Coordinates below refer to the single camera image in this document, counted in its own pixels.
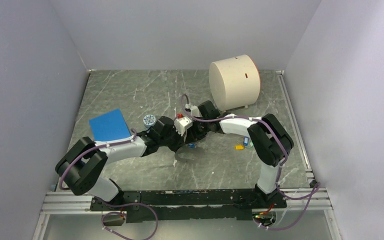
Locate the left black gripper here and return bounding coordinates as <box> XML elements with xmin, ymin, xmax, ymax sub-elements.
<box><xmin>159</xmin><ymin>125</ymin><xmax>186</xmax><ymax>153</ymax></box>

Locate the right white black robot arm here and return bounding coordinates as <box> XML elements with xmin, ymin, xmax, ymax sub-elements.
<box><xmin>182</xmin><ymin>100</ymin><xmax>294</xmax><ymax>208</ymax></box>

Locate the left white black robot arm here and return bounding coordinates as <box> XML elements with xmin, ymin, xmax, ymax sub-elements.
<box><xmin>55</xmin><ymin>116</ymin><xmax>193</xmax><ymax>210</ymax></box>

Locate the cream cylindrical container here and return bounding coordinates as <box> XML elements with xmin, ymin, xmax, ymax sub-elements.
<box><xmin>209</xmin><ymin>54</ymin><xmax>261</xmax><ymax>111</ymax></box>

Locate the yellow key tag on table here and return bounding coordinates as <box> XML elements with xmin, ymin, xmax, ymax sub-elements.
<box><xmin>234</xmin><ymin>144</ymin><xmax>246</xmax><ymax>150</ymax></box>

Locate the blue key tag on table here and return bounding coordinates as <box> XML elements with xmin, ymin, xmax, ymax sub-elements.
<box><xmin>242</xmin><ymin>137</ymin><xmax>249</xmax><ymax>147</ymax></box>

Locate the blue flat board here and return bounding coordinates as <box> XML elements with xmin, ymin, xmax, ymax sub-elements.
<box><xmin>88</xmin><ymin>108</ymin><xmax>131</xmax><ymax>142</ymax></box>

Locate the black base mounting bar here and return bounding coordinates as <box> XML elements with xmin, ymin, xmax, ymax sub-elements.
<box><xmin>90</xmin><ymin>187</ymin><xmax>287</xmax><ymax>223</ymax></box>

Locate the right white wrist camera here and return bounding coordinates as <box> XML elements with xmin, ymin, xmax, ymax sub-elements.
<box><xmin>185</xmin><ymin>103</ymin><xmax>201</xmax><ymax>118</ymax></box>

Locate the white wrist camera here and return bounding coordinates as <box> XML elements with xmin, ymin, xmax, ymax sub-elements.
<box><xmin>185</xmin><ymin>103</ymin><xmax>201</xmax><ymax>118</ymax></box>
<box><xmin>174</xmin><ymin>113</ymin><xmax>193</xmax><ymax>137</ymax></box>

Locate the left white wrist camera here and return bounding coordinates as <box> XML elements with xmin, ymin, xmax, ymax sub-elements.
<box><xmin>174</xmin><ymin>113</ymin><xmax>193</xmax><ymax>137</ymax></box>

